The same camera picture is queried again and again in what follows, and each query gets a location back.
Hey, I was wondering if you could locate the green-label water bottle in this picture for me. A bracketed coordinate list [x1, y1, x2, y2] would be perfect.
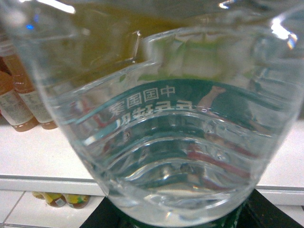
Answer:
[0, 0, 304, 228]

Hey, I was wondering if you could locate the orange tea bottle right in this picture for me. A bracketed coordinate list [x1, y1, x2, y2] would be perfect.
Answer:
[13, 74, 57, 130]

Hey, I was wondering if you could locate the orange tea bottle left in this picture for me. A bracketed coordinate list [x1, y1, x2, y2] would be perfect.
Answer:
[0, 60, 38, 132]

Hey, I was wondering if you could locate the orange tea bottle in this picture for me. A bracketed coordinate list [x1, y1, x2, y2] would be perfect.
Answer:
[13, 74, 57, 130]
[0, 60, 38, 132]

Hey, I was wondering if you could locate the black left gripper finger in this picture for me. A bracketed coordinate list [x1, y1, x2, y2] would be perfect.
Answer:
[80, 198, 120, 228]

